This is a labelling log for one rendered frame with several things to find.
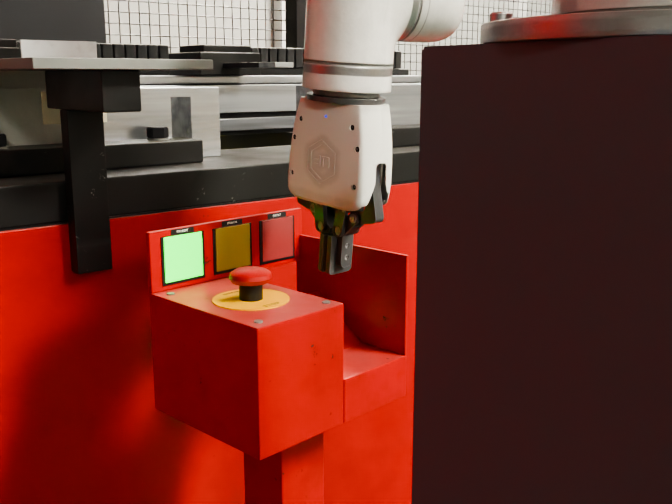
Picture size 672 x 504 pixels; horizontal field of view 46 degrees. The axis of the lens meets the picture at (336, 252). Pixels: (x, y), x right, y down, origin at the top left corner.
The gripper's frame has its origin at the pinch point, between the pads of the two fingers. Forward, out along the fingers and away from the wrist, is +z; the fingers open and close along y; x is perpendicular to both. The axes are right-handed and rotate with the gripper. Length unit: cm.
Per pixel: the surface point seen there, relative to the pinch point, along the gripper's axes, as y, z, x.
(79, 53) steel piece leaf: -32.2, -17.0, -9.5
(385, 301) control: 3.3, 5.2, 4.4
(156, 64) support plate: -13.9, -17.1, -11.8
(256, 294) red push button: -0.3, 2.5, -10.1
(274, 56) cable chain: -72, -15, 55
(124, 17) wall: -271, -19, 145
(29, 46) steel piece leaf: -32.9, -17.5, -15.0
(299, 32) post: -103, -19, 92
